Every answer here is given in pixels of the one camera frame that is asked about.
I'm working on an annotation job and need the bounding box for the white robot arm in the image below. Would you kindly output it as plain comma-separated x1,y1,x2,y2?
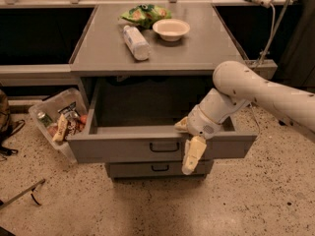
175,61,315,175

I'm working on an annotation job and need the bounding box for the grey top drawer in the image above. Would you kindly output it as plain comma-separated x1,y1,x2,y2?
66,76,258,165

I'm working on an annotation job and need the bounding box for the white cable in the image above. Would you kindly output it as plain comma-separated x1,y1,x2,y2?
249,3,278,140

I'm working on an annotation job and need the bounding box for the grey bottom drawer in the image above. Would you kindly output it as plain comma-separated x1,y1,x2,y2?
105,159,215,179

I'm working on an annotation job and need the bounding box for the dark backpack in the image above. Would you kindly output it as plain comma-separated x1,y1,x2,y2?
0,89,26,161

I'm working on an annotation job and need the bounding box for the dark snack bag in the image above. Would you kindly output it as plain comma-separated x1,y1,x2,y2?
58,102,80,140

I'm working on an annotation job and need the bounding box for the clear plastic water bottle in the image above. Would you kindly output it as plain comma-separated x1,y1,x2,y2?
123,26,151,61

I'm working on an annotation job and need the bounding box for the green chip bag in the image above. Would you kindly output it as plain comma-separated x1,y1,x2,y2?
120,4,172,30

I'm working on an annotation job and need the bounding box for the yellow snack packet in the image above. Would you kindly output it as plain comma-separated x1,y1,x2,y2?
52,114,68,142

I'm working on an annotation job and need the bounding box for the grey drawer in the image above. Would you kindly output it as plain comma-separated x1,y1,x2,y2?
66,76,258,165
105,159,215,179

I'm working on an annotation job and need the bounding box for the clear plastic storage bin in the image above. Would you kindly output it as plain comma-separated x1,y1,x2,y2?
29,88,88,163

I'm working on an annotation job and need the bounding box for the green soda can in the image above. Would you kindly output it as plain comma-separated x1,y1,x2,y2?
37,111,53,127

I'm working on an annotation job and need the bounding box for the metal grabber stick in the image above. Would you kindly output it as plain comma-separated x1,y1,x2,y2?
0,178,46,210

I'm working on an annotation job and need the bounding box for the white paper bowl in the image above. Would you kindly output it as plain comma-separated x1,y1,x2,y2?
153,19,190,41

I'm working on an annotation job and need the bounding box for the red fruit in bin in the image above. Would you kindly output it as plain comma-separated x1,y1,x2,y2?
79,115,88,125

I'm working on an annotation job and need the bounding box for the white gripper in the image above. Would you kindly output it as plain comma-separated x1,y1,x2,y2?
174,103,221,175

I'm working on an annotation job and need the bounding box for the grey drawer cabinet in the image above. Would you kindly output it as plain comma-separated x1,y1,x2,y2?
68,3,250,182

